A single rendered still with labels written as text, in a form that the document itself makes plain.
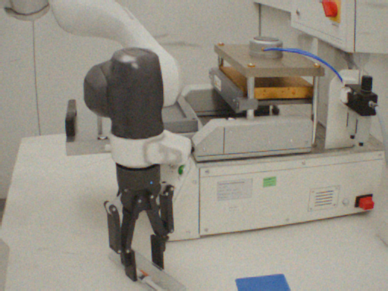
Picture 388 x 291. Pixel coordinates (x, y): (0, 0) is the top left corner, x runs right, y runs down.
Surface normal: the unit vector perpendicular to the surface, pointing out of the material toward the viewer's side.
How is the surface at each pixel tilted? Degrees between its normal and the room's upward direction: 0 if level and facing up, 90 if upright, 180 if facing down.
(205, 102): 90
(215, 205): 90
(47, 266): 0
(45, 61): 90
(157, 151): 91
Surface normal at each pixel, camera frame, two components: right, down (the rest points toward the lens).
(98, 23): 0.12, 0.78
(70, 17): -0.18, 0.52
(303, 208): 0.19, 0.36
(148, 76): 0.60, 0.19
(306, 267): 0.00, -0.93
